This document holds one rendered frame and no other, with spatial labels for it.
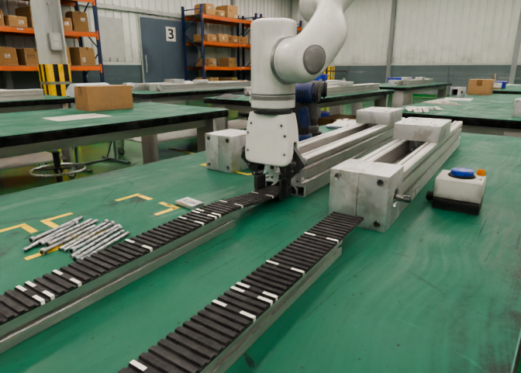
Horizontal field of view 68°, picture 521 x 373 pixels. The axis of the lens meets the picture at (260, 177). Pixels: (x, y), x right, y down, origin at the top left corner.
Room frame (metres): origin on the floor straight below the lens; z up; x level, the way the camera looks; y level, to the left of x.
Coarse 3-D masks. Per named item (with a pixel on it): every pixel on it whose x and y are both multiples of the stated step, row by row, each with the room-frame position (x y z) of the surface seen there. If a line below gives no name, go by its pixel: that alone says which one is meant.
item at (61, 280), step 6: (54, 270) 0.40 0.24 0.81; (48, 276) 0.39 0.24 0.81; (54, 276) 0.39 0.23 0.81; (60, 276) 0.39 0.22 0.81; (66, 276) 0.39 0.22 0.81; (54, 282) 0.38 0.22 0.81; (60, 282) 0.37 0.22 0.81; (66, 282) 0.37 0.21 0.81; (72, 282) 0.38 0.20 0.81; (78, 282) 0.37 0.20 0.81; (66, 288) 0.37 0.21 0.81; (72, 288) 0.37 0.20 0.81
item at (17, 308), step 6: (0, 294) 0.35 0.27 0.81; (0, 300) 0.34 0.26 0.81; (6, 300) 0.34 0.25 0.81; (0, 306) 0.33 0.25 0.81; (6, 306) 0.33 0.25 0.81; (12, 306) 0.33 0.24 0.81; (18, 306) 0.33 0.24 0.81; (0, 312) 0.32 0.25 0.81; (6, 312) 0.32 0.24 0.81; (12, 312) 0.33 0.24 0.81; (18, 312) 0.32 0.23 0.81; (24, 312) 0.33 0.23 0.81; (6, 318) 0.31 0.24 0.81; (12, 318) 0.32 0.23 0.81
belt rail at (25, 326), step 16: (208, 224) 0.55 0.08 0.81; (224, 224) 0.60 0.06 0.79; (176, 240) 0.50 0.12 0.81; (192, 240) 0.53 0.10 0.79; (208, 240) 0.55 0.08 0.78; (144, 256) 0.45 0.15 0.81; (160, 256) 0.48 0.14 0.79; (176, 256) 0.50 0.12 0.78; (112, 272) 0.41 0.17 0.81; (128, 272) 0.44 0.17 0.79; (144, 272) 0.45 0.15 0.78; (80, 288) 0.38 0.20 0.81; (96, 288) 0.40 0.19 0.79; (112, 288) 0.41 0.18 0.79; (48, 304) 0.35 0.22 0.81; (64, 304) 0.37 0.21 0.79; (80, 304) 0.37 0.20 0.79; (16, 320) 0.32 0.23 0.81; (32, 320) 0.34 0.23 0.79; (48, 320) 0.34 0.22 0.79; (0, 336) 0.31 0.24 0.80; (16, 336) 0.32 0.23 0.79; (32, 336) 0.33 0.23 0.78; (0, 352) 0.31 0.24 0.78
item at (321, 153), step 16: (352, 128) 1.18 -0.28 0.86; (384, 128) 1.21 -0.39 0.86; (304, 144) 0.92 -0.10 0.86; (320, 144) 0.99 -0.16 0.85; (336, 144) 0.90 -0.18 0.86; (352, 144) 0.98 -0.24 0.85; (368, 144) 1.09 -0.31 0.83; (384, 144) 1.23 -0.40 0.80; (320, 160) 0.85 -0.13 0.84; (336, 160) 0.90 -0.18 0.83; (272, 176) 0.81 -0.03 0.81; (304, 176) 0.77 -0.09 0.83; (320, 176) 0.82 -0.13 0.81; (304, 192) 0.76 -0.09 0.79
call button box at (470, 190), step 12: (444, 180) 0.70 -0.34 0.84; (456, 180) 0.69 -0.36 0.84; (468, 180) 0.69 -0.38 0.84; (480, 180) 0.68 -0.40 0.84; (432, 192) 0.74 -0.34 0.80; (444, 192) 0.69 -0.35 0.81; (456, 192) 0.68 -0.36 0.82; (468, 192) 0.67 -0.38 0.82; (480, 192) 0.66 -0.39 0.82; (432, 204) 0.70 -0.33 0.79; (444, 204) 0.69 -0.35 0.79; (456, 204) 0.68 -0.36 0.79; (468, 204) 0.67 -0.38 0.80; (480, 204) 0.67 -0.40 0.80
